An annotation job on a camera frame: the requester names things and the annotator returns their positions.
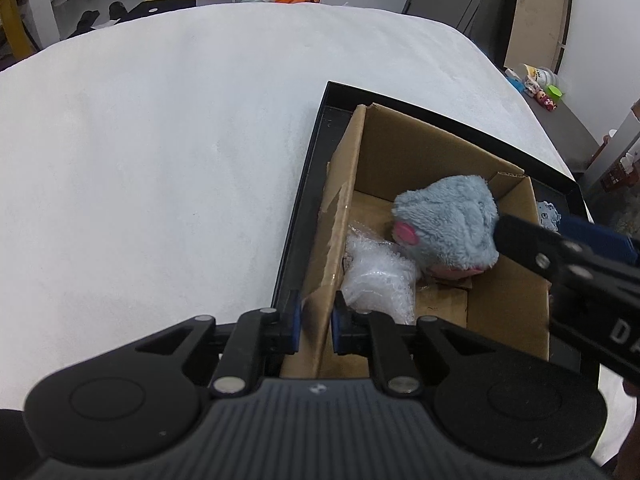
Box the dark grey side table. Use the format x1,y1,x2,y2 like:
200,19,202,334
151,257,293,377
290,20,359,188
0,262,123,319
500,67,607,173

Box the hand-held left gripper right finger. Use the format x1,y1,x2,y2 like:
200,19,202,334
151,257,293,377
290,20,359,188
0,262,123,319
331,291,501,396

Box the grey plush toy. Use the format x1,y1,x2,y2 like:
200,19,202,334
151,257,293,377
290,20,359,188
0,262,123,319
392,175,501,278

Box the small pink dolls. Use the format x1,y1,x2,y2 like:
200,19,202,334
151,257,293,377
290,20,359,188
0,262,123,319
525,82,559,112

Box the blue white tissue packet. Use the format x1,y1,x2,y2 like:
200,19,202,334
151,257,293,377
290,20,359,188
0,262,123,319
536,200,562,233

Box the brown cardboard box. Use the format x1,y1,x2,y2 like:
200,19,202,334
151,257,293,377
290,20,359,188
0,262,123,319
280,103,553,378

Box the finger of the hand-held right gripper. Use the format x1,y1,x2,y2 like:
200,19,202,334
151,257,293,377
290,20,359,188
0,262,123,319
492,214,610,287
557,216,640,267

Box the black tray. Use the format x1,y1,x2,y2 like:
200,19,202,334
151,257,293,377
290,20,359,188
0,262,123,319
270,81,601,396

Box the clear bubble wrap bag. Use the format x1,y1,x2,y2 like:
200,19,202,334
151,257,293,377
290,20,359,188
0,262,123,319
340,220,423,326

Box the white plastic bag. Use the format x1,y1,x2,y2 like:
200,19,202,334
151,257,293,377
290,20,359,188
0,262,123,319
522,63,559,89

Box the yellow metal frame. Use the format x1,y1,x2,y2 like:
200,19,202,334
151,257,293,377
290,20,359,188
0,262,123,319
0,0,38,58

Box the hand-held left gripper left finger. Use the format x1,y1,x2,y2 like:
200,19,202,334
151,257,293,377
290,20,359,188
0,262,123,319
135,290,303,396

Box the brown wooden panel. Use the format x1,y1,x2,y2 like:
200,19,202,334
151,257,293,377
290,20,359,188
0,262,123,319
502,0,574,81

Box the red plastic crate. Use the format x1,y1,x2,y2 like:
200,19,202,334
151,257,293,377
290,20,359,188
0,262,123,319
600,159,640,194

